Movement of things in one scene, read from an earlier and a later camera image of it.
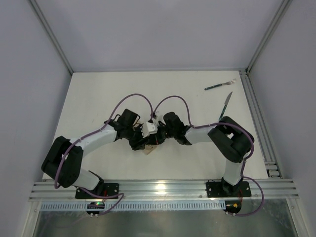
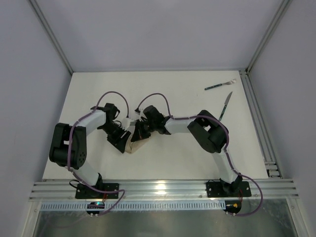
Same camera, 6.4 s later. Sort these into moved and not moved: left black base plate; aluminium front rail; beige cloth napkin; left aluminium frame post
Moved: beige cloth napkin
Not moved: left black base plate; aluminium front rail; left aluminium frame post
